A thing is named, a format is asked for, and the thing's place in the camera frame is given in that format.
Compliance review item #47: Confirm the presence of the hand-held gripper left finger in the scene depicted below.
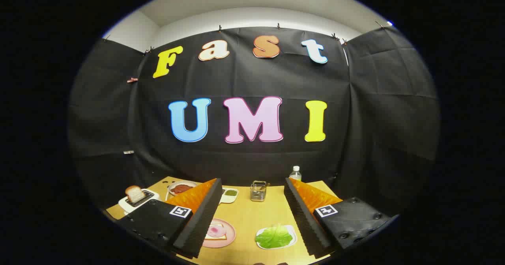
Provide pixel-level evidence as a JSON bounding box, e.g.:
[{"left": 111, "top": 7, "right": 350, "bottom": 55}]
[{"left": 117, "top": 178, "right": 224, "bottom": 259}]

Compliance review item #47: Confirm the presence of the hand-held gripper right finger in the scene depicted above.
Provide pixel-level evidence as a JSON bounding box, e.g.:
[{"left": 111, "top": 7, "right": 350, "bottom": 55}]
[{"left": 284, "top": 177, "right": 399, "bottom": 259}]

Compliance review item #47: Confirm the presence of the green lettuce leaf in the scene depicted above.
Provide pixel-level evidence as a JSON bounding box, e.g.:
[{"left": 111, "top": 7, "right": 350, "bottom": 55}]
[{"left": 255, "top": 224, "right": 294, "bottom": 249}]

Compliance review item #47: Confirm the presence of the toasted bread slice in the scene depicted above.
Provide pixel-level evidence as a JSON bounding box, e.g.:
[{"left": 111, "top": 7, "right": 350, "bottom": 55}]
[{"left": 125, "top": 186, "right": 146, "bottom": 204}]

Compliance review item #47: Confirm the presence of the white square plate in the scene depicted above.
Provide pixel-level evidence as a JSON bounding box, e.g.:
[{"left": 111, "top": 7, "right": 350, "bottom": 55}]
[{"left": 256, "top": 225, "right": 297, "bottom": 250}]

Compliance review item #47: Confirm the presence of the white bread slice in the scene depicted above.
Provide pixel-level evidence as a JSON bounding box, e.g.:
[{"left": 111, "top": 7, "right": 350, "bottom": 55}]
[{"left": 205, "top": 224, "right": 228, "bottom": 241}]

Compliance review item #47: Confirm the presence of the pink round plate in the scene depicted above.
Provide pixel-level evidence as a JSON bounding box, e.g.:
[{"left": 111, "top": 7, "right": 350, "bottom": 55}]
[{"left": 202, "top": 218, "right": 236, "bottom": 248}]

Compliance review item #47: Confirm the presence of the white divided bean dish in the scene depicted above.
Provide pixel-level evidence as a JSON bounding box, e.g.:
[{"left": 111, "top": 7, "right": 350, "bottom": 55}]
[{"left": 220, "top": 188, "right": 239, "bottom": 204}]

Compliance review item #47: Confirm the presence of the white round plate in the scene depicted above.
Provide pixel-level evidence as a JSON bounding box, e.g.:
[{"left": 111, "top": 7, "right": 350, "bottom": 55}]
[{"left": 167, "top": 181, "right": 198, "bottom": 196}]

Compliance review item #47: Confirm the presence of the metal mesh holder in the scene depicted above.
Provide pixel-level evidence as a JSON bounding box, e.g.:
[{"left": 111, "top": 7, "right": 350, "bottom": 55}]
[{"left": 250, "top": 181, "right": 267, "bottom": 202}]

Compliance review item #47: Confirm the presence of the cream white toaster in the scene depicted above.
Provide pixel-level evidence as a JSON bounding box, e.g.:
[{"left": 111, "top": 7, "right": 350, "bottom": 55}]
[{"left": 118, "top": 189, "right": 160, "bottom": 213}]

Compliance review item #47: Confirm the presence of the black backdrop cloth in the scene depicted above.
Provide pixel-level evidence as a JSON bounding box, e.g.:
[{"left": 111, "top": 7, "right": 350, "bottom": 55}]
[{"left": 67, "top": 26, "right": 440, "bottom": 226}]

